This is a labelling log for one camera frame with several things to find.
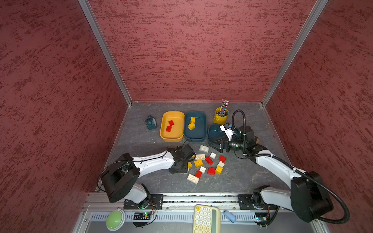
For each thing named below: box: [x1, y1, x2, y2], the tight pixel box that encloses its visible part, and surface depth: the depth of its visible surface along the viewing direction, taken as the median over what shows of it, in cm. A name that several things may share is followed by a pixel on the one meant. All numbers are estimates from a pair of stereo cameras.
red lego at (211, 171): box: [207, 166, 217, 176], surface depth 85 cm
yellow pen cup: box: [213, 106, 229, 126], surface depth 102 cm
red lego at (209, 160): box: [205, 156, 214, 166], surface depth 89 cm
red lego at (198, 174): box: [195, 169, 203, 179], surface depth 85 cm
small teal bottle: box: [145, 115, 158, 131], surface depth 102 cm
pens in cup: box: [219, 99, 229, 117], surface depth 102 cm
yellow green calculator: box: [192, 204, 221, 233], surface depth 69 cm
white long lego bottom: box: [186, 173, 200, 185], surface depth 83 cm
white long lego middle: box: [195, 153, 206, 161], surface depth 91 cm
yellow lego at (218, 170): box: [215, 165, 223, 175], surface depth 84 cm
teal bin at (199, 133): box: [184, 111, 208, 143], surface depth 106 cm
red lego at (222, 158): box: [219, 155, 227, 164], surface depth 91 cm
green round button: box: [105, 208, 126, 232], surface depth 70 cm
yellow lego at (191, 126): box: [187, 122, 196, 131], surface depth 105 cm
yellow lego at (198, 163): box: [194, 159, 204, 168], surface depth 89 cm
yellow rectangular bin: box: [159, 111, 185, 143], surface depth 107 cm
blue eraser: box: [223, 209, 237, 224], surface depth 71 cm
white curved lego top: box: [198, 144, 210, 153], surface depth 94 cm
